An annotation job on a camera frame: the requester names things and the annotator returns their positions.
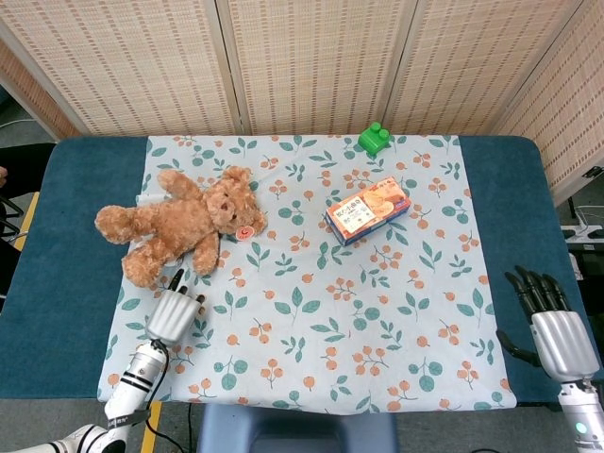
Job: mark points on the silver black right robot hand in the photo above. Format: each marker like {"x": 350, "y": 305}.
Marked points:
{"x": 564, "y": 340}

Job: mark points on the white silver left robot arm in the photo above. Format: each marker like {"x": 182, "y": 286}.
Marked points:
{"x": 137, "y": 377}

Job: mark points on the brown plush teddy bear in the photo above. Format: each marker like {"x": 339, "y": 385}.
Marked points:
{"x": 179, "y": 217}

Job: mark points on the blue grey robot torso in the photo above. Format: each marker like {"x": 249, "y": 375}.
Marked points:
{"x": 283, "y": 429}

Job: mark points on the floral leaf print tablecloth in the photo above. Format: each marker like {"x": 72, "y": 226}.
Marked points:
{"x": 307, "y": 330}

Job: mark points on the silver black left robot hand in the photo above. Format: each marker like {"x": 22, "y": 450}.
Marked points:
{"x": 170, "y": 316}

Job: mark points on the bystander person in black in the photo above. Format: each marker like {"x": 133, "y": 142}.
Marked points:
{"x": 23, "y": 165}

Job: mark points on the woven bamboo folding screen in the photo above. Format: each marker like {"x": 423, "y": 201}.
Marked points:
{"x": 307, "y": 61}

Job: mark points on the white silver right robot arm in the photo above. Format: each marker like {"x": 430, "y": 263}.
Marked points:
{"x": 582, "y": 420}

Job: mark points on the orange blue biscuit box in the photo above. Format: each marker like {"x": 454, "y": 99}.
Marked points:
{"x": 365, "y": 212}

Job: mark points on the green plastic toy block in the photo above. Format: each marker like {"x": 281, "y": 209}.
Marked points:
{"x": 373, "y": 141}

